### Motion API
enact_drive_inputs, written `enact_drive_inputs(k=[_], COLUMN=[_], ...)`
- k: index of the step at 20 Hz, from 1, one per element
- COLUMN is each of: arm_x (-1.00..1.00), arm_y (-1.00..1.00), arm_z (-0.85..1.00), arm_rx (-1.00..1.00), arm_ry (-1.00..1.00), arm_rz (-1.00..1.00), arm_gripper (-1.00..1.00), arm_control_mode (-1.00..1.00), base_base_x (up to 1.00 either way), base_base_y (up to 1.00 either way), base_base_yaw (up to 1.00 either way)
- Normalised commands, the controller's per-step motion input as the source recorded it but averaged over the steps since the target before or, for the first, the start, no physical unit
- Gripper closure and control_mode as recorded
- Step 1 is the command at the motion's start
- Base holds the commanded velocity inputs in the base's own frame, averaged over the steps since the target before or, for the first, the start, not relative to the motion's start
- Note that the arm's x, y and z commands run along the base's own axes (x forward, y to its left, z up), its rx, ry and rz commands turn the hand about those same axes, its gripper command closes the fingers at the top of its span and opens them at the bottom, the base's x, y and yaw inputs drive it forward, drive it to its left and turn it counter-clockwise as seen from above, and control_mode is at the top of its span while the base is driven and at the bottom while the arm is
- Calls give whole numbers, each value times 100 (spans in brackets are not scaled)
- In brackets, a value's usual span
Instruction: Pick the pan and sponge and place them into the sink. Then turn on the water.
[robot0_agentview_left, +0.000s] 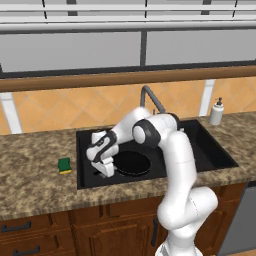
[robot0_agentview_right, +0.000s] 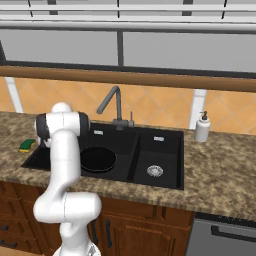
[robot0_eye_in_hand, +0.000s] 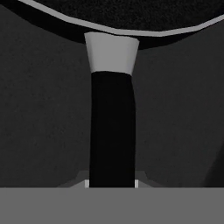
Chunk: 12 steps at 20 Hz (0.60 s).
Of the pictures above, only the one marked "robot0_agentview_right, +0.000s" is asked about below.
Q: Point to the grey dishwasher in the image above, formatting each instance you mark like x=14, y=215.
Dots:
x=223, y=238

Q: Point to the grey-framed window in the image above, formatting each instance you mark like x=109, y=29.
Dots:
x=83, y=46

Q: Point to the black double-basin sink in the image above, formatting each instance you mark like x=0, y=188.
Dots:
x=156, y=153

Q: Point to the brown wooden drawer front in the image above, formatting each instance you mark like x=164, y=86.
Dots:
x=20, y=245
x=16, y=227
x=11, y=207

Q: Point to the green and yellow sponge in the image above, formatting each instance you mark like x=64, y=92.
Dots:
x=27, y=145

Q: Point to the grey tap lever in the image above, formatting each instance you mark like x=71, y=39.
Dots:
x=131, y=120

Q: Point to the white soap dispenser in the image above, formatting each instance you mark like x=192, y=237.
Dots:
x=202, y=129

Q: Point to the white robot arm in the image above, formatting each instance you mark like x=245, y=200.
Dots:
x=65, y=160

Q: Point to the wooden window sill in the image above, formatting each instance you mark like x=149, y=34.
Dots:
x=133, y=78

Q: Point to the grey tap spout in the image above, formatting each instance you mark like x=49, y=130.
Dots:
x=117, y=106

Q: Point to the black round pan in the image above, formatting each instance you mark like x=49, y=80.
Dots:
x=98, y=160

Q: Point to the brown wooden cupboard door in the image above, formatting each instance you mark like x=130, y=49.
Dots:
x=146, y=233
x=45, y=238

